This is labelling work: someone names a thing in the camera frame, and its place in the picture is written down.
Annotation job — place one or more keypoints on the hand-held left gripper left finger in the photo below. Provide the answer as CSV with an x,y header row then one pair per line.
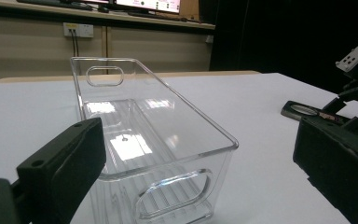
x,y
59,168

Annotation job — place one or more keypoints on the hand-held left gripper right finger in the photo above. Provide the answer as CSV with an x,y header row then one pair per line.
x,y
335,168

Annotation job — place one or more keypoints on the clear plastic bin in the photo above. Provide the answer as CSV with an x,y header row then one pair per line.
x,y
155,140

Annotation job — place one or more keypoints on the dark curtain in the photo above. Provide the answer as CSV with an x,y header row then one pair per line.
x,y
292,40

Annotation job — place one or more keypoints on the dark-edged background desk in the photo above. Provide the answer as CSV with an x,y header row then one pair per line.
x,y
43,14

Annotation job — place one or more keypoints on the black keyboard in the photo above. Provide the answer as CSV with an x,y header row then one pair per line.
x,y
52,3

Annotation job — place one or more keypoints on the brown cardboard box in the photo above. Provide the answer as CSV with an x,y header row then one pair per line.
x,y
189,8

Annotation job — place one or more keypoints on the computer monitor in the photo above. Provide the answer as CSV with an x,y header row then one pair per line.
x,y
149,4

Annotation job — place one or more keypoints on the white wall socket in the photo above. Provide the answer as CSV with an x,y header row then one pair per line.
x,y
79,30

